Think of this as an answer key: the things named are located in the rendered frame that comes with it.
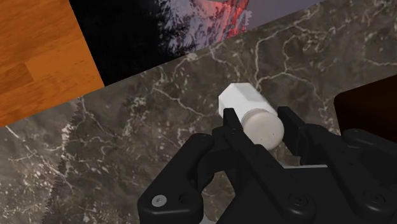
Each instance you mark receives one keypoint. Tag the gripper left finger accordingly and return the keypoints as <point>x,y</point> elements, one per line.
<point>186,173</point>

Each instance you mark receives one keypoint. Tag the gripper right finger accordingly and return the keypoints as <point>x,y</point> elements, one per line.
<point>356,161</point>

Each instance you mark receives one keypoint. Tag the dark brown box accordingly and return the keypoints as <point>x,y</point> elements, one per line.
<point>369,108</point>

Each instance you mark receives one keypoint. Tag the white salt shaker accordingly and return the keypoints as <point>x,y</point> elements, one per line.
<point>248,99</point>

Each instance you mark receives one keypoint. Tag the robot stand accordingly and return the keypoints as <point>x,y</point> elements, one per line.
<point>130,34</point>

